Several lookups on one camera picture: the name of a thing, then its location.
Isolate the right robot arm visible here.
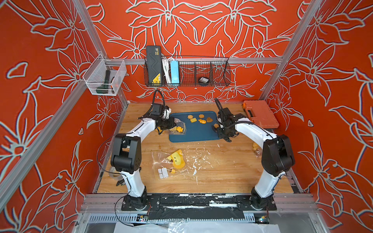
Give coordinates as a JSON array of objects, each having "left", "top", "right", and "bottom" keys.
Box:
[{"left": 214, "top": 98, "right": 295, "bottom": 210}]

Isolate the clear bag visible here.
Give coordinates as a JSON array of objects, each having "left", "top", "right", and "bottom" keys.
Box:
[{"left": 169, "top": 121, "right": 186, "bottom": 136}]

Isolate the orange tool case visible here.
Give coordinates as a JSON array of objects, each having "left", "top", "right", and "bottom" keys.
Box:
[{"left": 242, "top": 100, "right": 279, "bottom": 129}]

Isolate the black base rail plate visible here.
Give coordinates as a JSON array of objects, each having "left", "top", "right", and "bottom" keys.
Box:
[{"left": 121, "top": 193, "right": 263, "bottom": 221}]

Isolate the clear acrylic wall bin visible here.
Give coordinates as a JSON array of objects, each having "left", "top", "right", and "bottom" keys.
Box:
[{"left": 83, "top": 54, "right": 127, "bottom": 96}]

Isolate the white coiled cable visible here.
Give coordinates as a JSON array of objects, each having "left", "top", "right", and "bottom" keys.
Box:
[{"left": 162, "top": 57, "right": 173, "bottom": 85}]

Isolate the dark blue tray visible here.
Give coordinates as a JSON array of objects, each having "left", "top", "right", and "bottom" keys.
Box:
[{"left": 169, "top": 111, "right": 219, "bottom": 143}]

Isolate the light blue power bank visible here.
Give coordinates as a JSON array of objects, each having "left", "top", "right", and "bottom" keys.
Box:
[{"left": 170, "top": 60, "right": 180, "bottom": 85}]

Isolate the bag with yellow duck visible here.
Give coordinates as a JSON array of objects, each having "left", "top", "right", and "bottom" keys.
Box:
[{"left": 152, "top": 150, "right": 189, "bottom": 180}]

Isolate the dark green screwdriver handle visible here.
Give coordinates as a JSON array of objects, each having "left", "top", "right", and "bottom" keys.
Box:
[{"left": 96, "top": 70, "right": 111, "bottom": 94}]

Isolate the black wire wall basket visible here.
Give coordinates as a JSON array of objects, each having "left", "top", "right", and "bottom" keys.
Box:
[{"left": 144, "top": 56, "right": 232, "bottom": 87}]

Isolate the black box in basket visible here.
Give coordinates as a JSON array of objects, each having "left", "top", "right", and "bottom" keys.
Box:
[{"left": 146, "top": 46, "right": 163, "bottom": 86}]

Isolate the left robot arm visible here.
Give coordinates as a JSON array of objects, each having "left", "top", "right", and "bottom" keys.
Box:
[{"left": 111, "top": 89, "right": 176, "bottom": 210}]

